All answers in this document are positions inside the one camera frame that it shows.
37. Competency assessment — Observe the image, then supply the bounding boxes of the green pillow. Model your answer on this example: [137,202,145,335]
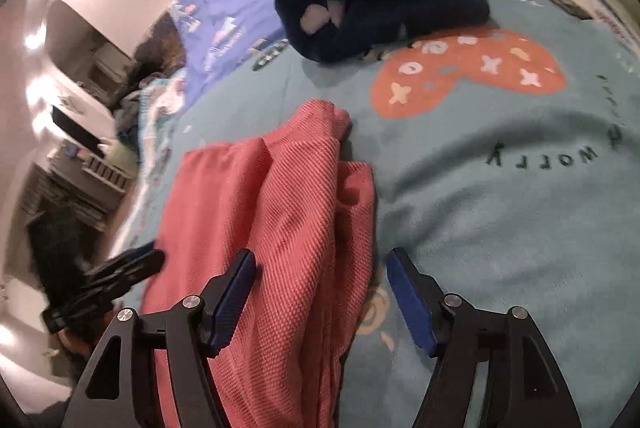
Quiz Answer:
[105,143,138,166]

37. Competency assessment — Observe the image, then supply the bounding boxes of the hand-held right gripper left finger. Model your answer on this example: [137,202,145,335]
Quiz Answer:
[60,249,258,428]

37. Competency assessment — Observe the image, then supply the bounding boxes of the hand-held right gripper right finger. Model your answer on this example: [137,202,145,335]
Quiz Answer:
[386,248,583,428]

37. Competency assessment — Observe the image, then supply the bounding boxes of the teal printed blanket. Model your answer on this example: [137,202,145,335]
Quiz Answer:
[117,0,640,428]

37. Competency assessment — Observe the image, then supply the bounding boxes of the pink knit sweater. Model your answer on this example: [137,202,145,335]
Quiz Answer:
[140,99,376,428]

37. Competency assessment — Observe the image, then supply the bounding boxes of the pile of dark clothes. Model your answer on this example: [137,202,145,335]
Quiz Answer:
[115,68,166,143]

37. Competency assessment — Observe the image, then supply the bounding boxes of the purple tree-print sheet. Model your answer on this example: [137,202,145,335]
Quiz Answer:
[170,0,561,98]

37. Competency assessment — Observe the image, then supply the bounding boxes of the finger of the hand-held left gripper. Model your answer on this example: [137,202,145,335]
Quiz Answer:
[42,288,118,335]
[85,243,166,295]

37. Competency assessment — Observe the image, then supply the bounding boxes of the white shelf rack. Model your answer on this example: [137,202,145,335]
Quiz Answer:
[82,155,128,191]

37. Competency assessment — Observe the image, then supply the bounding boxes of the light patchwork quilt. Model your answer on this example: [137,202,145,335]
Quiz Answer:
[120,68,188,229]

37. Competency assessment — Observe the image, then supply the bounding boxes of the dark brown printed blanket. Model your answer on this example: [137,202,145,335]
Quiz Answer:
[132,15,188,81]

